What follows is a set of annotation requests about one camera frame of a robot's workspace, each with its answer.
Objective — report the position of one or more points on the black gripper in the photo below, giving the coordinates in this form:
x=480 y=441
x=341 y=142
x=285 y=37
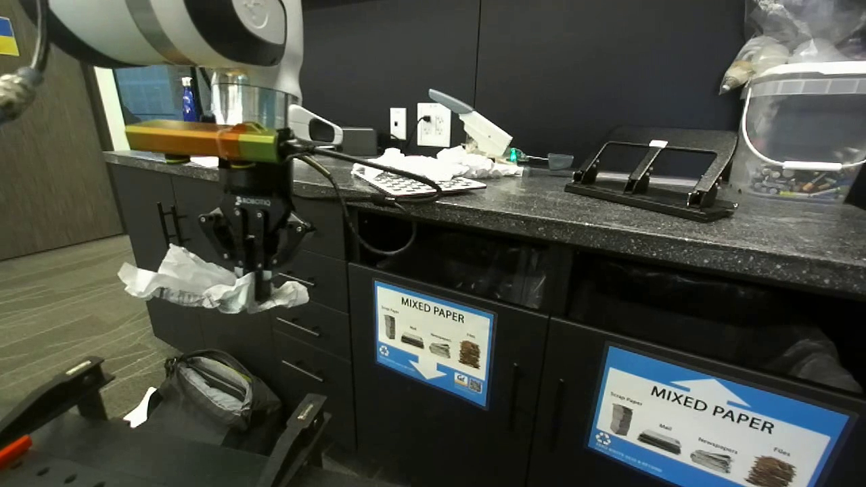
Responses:
x=258 y=186

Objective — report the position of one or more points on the white printed paper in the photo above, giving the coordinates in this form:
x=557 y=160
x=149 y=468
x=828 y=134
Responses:
x=189 y=280

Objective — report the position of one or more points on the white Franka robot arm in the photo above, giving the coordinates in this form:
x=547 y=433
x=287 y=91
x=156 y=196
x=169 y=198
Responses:
x=91 y=31

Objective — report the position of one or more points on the black plastic bin liner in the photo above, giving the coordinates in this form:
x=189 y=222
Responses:
x=469 y=272
x=705 y=316

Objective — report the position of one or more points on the black recycling bin cabinet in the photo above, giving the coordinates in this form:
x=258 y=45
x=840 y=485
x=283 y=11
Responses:
x=557 y=424
x=522 y=407

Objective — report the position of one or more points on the black cabinet drawer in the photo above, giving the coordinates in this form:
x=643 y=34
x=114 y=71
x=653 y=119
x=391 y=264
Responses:
x=307 y=339
x=327 y=288
x=326 y=226
x=307 y=395

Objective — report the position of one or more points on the black cabinet door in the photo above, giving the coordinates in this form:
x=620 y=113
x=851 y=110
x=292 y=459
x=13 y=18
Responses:
x=137 y=207
x=193 y=334

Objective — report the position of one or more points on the black power adapter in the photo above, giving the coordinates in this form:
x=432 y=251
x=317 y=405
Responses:
x=361 y=140

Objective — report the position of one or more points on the grey black backpack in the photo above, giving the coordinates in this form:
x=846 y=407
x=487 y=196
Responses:
x=218 y=387

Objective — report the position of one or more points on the blue label with down arrow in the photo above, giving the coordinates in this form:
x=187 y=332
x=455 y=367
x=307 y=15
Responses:
x=433 y=343

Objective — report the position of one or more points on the white paper sheet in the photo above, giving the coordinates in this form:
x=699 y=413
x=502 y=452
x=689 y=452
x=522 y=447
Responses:
x=139 y=413

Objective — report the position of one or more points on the small grey box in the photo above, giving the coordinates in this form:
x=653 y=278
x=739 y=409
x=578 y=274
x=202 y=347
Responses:
x=557 y=164

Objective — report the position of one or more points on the blue yellow flag sticker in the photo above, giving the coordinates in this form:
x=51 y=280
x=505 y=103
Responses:
x=7 y=37

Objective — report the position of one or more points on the blue label with up arrow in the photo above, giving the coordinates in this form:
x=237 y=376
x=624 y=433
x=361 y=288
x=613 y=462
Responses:
x=630 y=380

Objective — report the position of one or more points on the clear plastic container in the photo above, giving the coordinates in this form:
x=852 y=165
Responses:
x=801 y=125

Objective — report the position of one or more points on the clear plastic bag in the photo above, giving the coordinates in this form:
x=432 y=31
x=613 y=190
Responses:
x=793 y=29

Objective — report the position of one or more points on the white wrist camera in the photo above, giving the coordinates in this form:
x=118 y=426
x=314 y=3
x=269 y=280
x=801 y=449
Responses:
x=314 y=127

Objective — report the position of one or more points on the small white wall plate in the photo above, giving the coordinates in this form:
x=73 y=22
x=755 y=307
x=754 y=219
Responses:
x=398 y=123

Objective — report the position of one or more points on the white window frame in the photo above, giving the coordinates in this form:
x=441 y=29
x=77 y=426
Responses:
x=105 y=117

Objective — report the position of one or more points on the white wall outlet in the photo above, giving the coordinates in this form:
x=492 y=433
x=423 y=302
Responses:
x=433 y=125

